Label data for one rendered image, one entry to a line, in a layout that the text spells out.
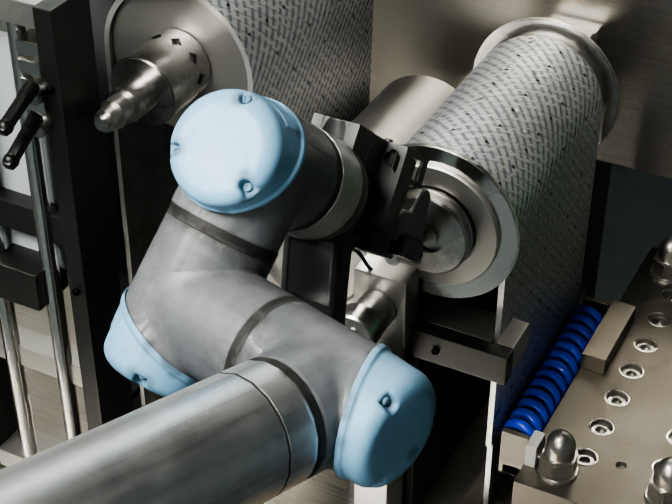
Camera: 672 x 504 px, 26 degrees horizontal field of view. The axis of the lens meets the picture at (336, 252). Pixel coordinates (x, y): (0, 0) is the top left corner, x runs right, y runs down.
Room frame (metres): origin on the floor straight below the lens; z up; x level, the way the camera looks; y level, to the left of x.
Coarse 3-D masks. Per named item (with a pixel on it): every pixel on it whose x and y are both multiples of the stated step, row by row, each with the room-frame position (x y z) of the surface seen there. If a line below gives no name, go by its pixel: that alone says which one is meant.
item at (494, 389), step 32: (576, 192) 1.13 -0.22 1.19; (576, 224) 1.15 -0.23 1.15; (544, 256) 1.06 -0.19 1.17; (576, 256) 1.16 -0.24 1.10; (512, 288) 0.99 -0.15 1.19; (544, 288) 1.07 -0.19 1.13; (576, 288) 1.17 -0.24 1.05; (544, 320) 1.08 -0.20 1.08; (544, 352) 1.09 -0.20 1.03; (512, 384) 1.01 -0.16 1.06
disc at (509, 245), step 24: (408, 144) 1.01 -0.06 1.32; (432, 144) 1.00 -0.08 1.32; (456, 168) 0.99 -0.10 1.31; (480, 168) 0.98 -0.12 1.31; (504, 192) 0.97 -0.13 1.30; (504, 216) 0.97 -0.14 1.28; (504, 240) 0.97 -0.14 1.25; (504, 264) 0.97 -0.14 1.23; (432, 288) 1.00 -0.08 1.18; (456, 288) 0.99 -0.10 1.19; (480, 288) 0.98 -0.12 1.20
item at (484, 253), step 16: (432, 176) 0.99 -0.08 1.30; (448, 176) 0.99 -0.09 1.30; (448, 192) 0.99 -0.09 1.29; (464, 192) 0.98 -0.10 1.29; (480, 192) 0.98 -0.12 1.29; (480, 208) 0.97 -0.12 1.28; (480, 224) 0.97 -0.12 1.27; (496, 224) 0.97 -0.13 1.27; (480, 240) 0.97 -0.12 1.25; (496, 240) 0.97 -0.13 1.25; (480, 256) 0.97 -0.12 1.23; (448, 272) 0.99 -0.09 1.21; (464, 272) 0.98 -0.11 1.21; (480, 272) 0.97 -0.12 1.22
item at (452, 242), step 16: (416, 192) 0.99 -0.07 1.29; (432, 192) 0.99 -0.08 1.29; (432, 208) 0.98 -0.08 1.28; (448, 208) 0.97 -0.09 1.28; (464, 208) 0.98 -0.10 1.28; (432, 224) 0.98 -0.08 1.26; (448, 224) 0.97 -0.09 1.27; (464, 224) 0.97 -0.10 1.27; (432, 240) 0.98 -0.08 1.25; (448, 240) 0.97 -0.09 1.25; (464, 240) 0.96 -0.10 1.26; (432, 256) 0.98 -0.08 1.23; (448, 256) 0.97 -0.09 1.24; (464, 256) 0.96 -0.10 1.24; (432, 272) 0.98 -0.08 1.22
